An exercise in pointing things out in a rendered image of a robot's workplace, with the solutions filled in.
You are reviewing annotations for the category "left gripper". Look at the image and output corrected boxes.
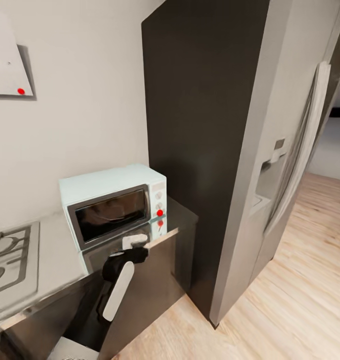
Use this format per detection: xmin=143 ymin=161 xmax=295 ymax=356
xmin=125 ymin=247 xmax=149 ymax=264

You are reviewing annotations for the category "microwave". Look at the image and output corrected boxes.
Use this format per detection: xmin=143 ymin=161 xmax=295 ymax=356
xmin=58 ymin=163 xmax=167 ymax=251

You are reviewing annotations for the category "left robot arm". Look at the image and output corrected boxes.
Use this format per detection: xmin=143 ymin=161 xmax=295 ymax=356
xmin=47 ymin=233 xmax=149 ymax=360

